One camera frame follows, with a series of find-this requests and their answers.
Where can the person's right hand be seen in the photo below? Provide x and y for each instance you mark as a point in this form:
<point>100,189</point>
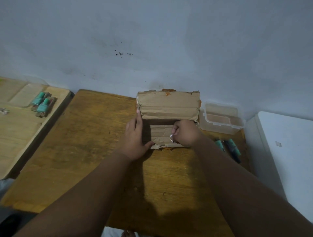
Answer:
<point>187,133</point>

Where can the white cabinet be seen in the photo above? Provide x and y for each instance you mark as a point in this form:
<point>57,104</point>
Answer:
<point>293,158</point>

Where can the person's left hand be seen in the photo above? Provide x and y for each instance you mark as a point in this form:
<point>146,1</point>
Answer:
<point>133,144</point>

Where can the light wooden side table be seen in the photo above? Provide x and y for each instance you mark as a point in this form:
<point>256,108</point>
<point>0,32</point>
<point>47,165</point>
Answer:
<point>19,136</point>

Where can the person's left foot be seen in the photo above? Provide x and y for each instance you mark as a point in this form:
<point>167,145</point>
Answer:
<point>128,234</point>

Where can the small clear plastic piece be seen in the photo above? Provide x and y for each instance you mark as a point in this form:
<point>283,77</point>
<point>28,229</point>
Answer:
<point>3,111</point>

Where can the small grey sticker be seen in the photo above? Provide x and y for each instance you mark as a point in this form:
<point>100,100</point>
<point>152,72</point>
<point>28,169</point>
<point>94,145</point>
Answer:
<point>278,143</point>

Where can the green parts together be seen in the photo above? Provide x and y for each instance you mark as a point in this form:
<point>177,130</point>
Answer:
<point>233,149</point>
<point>39,98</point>
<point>44,107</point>

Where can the clear plastic lid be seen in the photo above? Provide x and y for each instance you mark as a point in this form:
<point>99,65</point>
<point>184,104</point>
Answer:
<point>24,95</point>

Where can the person's left forearm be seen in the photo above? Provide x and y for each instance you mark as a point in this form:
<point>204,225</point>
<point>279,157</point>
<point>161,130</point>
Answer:
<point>80,200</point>

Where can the person's right forearm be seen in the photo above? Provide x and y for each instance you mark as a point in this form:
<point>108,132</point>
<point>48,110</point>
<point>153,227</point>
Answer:
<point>256,195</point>

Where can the brown cardboard box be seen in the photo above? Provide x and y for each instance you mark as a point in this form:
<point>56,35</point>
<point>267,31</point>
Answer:
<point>168,105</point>

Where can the white paper scrap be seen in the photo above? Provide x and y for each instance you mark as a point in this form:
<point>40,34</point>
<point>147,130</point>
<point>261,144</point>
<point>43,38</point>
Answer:
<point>171,139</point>

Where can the clear plastic container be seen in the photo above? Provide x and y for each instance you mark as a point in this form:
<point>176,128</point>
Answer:
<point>220,119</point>

